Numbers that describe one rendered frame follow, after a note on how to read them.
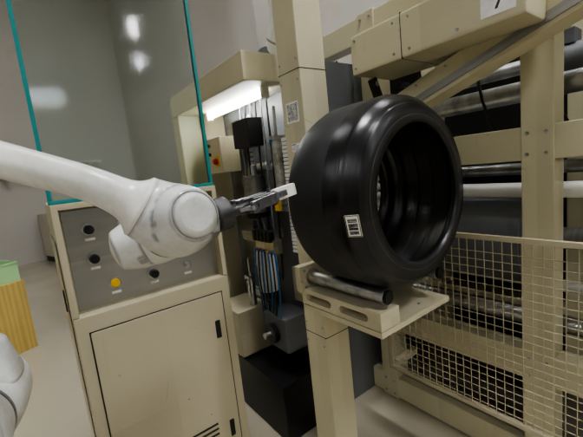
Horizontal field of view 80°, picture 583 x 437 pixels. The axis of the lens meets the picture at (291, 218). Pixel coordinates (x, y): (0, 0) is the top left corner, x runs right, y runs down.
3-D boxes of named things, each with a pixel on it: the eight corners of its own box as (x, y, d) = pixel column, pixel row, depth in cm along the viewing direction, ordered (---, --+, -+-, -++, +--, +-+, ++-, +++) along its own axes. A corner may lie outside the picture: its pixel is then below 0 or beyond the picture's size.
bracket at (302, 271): (297, 291, 129) (294, 266, 127) (368, 264, 152) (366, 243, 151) (302, 293, 126) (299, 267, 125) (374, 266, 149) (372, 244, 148)
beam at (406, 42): (351, 77, 138) (348, 36, 136) (391, 81, 153) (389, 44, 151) (526, 11, 89) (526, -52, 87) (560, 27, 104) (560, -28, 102)
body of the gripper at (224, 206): (216, 201, 73) (252, 189, 78) (199, 200, 80) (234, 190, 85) (225, 234, 75) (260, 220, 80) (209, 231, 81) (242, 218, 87)
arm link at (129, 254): (190, 251, 79) (210, 244, 68) (119, 280, 70) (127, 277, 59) (173, 206, 78) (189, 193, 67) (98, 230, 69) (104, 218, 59)
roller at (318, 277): (308, 269, 128) (317, 270, 131) (306, 281, 128) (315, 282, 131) (385, 290, 100) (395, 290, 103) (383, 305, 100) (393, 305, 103)
